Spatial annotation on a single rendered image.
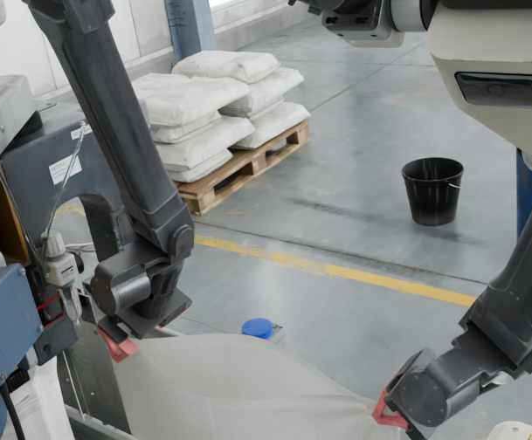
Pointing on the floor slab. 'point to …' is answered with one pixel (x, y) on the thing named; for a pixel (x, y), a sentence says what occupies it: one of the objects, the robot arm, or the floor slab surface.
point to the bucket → (432, 189)
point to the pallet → (203, 197)
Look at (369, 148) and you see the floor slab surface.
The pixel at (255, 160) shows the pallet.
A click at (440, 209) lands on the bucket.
